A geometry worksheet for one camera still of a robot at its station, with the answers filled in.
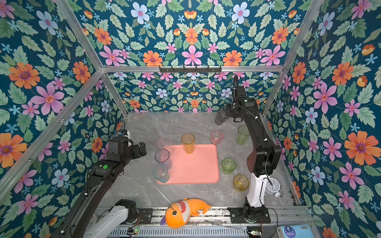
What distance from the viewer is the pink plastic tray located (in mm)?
875

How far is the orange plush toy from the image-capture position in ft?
2.21

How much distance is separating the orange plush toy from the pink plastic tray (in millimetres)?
129
